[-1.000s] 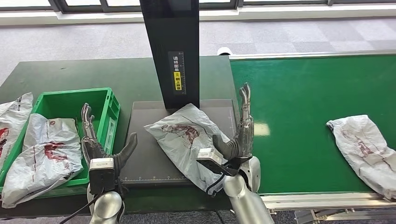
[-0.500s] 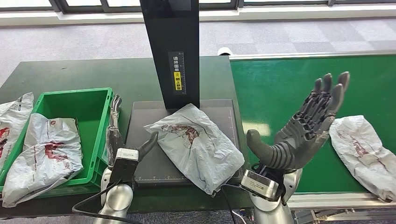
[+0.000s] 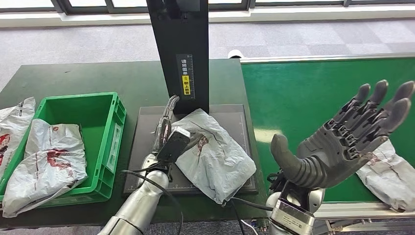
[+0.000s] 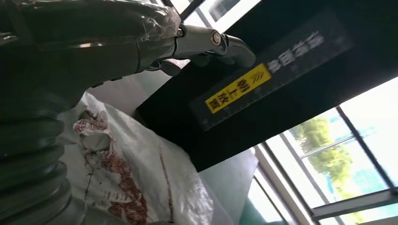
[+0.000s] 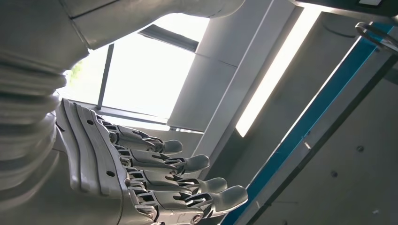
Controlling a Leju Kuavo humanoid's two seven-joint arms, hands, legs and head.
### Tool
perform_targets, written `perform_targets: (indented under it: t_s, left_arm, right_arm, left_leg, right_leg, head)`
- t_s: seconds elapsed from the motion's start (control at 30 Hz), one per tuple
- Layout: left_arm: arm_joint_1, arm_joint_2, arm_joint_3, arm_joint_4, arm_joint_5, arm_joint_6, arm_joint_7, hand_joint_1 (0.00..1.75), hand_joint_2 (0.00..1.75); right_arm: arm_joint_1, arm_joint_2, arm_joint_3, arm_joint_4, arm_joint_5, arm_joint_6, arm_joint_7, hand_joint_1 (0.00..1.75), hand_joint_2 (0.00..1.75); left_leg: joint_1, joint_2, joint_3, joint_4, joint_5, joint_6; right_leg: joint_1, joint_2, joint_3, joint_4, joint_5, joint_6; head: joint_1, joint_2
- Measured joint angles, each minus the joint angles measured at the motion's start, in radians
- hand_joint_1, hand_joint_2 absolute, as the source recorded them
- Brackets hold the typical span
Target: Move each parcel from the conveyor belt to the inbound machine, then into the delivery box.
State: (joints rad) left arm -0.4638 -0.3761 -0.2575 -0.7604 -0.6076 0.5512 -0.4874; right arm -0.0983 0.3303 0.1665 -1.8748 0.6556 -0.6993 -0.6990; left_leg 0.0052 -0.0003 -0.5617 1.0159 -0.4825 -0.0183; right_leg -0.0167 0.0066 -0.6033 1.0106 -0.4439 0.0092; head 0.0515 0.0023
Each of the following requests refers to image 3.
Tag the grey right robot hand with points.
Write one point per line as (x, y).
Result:
(330, 155)

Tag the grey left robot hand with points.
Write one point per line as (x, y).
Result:
(162, 133)

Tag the grey parcel bag red print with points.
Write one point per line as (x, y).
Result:
(220, 162)
(48, 168)
(13, 123)
(389, 181)

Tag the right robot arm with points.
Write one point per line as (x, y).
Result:
(316, 198)

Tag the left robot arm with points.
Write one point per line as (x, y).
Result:
(139, 201)

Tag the green conveyor belt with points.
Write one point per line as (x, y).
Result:
(308, 97)

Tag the black inbound scanner machine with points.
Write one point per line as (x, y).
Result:
(181, 32)

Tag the green plastic crate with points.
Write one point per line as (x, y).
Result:
(90, 113)

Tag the dark green table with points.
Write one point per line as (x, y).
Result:
(81, 77)

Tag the white window sill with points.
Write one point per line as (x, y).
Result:
(291, 14)

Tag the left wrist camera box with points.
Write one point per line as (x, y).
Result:
(173, 146)

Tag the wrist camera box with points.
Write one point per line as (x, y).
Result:
(291, 217)
(173, 146)

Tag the aluminium conveyor frame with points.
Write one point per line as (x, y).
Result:
(340, 214)

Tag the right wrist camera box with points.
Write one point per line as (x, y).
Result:
(291, 217)

